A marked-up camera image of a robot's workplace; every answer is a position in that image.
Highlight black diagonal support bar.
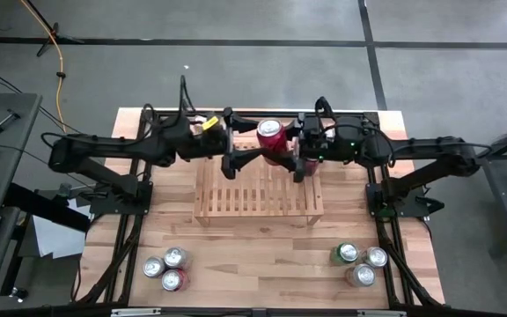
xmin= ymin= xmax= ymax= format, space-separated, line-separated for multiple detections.
xmin=2 ymin=182 xmax=92 ymax=232

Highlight wooden slatted shelf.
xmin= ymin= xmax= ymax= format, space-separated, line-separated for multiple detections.
xmin=194 ymin=136 xmax=325 ymax=228

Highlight white paper sheets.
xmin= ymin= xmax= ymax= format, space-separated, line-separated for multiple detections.
xmin=31 ymin=197 xmax=94 ymax=260

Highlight yellow extension cord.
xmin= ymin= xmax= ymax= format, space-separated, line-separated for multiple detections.
xmin=18 ymin=0 xmax=69 ymax=133

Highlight black metal table frame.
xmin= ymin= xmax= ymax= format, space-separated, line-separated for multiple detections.
xmin=75 ymin=95 xmax=446 ymax=309

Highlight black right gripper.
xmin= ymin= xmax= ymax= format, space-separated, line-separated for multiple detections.
xmin=274 ymin=113 xmax=332 ymax=182

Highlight grey side desk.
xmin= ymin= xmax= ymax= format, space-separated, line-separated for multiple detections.
xmin=0 ymin=92 xmax=43 ymax=215

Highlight grey metal cart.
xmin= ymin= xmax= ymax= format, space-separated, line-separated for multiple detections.
xmin=455 ymin=131 xmax=507 ymax=256

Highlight silver diet soda can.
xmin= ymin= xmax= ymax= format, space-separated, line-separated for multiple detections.
xmin=344 ymin=262 xmax=377 ymax=288
xmin=142 ymin=256 xmax=166 ymax=279
xmin=163 ymin=247 xmax=191 ymax=270
xmin=364 ymin=246 xmax=389 ymax=269

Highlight black stand legs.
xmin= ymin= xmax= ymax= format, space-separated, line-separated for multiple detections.
xmin=24 ymin=0 xmax=85 ymax=57

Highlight silver metal bracket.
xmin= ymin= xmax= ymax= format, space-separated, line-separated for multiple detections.
xmin=356 ymin=309 xmax=408 ymax=317
xmin=110 ymin=307 xmax=162 ymax=317

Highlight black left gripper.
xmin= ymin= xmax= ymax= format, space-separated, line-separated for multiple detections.
xmin=202 ymin=107 xmax=267 ymax=180

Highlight green Sprite can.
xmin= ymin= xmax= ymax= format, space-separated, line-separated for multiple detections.
xmin=330 ymin=241 xmax=361 ymax=267

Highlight small metal caster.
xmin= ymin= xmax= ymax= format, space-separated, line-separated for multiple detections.
xmin=9 ymin=285 xmax=30 ymax=303

